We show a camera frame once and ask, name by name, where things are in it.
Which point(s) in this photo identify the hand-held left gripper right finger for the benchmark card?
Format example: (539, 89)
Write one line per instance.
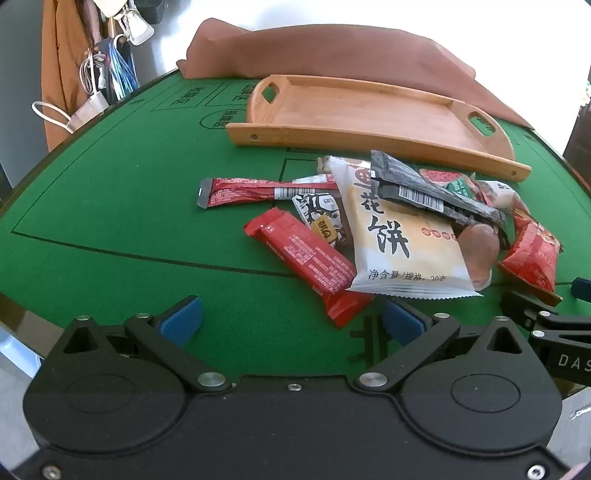
(401, 323)

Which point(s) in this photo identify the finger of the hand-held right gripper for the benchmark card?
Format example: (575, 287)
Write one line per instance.
(519, 307)
(582, 288)

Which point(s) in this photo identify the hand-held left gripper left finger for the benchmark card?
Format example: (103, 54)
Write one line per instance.
(180, 321)

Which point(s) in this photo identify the red peanut packet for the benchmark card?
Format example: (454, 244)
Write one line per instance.
(531, 258)

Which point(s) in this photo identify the round translucent snack packet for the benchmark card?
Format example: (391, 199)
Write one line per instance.
(480, 251)

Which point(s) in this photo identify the white pastry packet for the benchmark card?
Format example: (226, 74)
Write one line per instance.
(392, 240)

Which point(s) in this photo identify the red snack bar packet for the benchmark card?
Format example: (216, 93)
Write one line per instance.
(309, 258)

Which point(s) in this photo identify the green snack packet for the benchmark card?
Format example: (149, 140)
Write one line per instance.
(464, 188)

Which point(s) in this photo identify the black and white snack packet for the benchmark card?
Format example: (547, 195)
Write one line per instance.
(323, 214)

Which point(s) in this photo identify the long black snack packet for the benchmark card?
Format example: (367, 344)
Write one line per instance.
(415, 184)

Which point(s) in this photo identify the long red stick packet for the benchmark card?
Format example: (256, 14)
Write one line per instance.
(240, 191)

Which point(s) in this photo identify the red clear-ended biscuit packet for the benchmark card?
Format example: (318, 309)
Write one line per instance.
(438, 176)

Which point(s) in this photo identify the beige translucent snack packet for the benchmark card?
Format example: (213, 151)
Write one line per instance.
(325, 165)

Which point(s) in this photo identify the wooden tray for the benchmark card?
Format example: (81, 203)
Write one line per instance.
(369, 110)

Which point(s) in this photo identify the dark brown door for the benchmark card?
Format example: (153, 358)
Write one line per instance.
(581, 134)

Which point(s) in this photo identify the white paper bag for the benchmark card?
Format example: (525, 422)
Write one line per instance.
(87, 113)

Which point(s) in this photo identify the brown cloth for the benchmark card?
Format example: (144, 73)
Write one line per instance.
(323, 50)

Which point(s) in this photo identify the silver pouch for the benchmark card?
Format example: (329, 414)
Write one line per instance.
(137, 27)

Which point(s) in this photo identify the black bag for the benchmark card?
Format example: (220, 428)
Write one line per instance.
(152, 9)

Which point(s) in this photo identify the beige hat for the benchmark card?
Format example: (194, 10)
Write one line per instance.
(111, 7)

